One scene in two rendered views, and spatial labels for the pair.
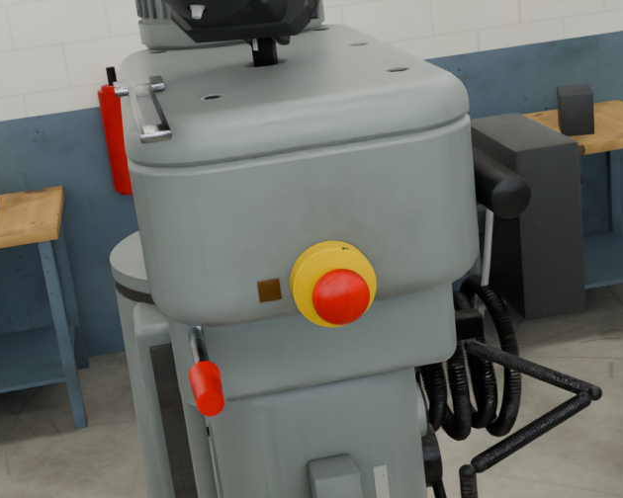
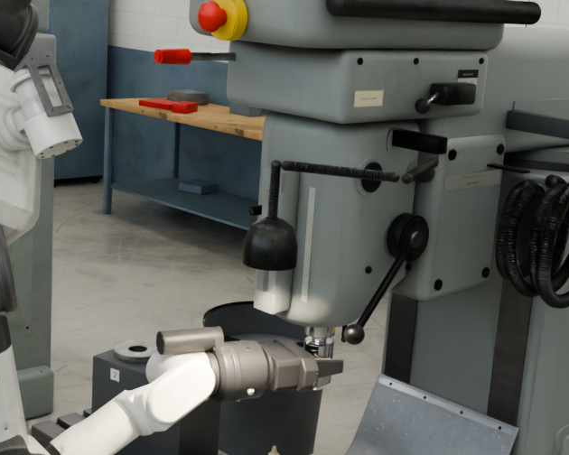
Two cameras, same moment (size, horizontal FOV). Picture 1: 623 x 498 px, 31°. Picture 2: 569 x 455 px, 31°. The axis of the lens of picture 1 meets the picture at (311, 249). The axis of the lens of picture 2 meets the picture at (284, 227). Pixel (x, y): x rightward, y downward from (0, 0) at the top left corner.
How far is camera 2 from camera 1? 1.16 m
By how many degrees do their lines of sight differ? 50
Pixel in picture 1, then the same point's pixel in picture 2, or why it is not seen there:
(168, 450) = not seen: hidden behind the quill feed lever
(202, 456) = not seen: hidden behind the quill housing
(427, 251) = (273, 14)
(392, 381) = (331, 135)
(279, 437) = (273, 145)
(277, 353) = (262, 81)
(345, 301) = (204, 16)
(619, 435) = not seen: outside the picture
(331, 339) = (284, 83)
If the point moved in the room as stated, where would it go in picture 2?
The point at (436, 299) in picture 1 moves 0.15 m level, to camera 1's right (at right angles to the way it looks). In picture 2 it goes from (335, 77) to (414, 90)
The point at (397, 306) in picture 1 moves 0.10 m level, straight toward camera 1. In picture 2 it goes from (316, 74) to (252, 73)
